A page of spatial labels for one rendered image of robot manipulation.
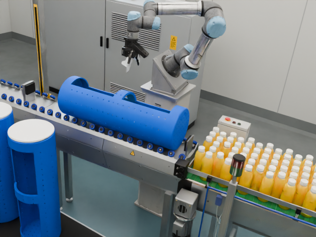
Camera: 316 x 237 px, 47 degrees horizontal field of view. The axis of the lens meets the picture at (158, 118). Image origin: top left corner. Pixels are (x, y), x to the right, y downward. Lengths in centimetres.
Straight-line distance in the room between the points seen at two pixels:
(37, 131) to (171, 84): 96
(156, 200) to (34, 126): 128
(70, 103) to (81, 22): 219
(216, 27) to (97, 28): 243
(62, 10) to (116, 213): 264
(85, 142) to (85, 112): 24
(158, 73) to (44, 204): 119
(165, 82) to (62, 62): 259
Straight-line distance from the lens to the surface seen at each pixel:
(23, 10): 737
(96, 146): 256
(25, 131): 239
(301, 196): 216
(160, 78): 262
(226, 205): 200
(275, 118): 508
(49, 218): 269
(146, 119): 225
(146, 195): 321
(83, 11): 454
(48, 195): 256
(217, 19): 222
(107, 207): 332
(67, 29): 478
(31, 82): 296
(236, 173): 185
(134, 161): 244
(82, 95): 248
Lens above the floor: 224
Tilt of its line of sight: 28 degrees down
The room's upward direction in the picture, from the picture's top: 5 degrees clockwise
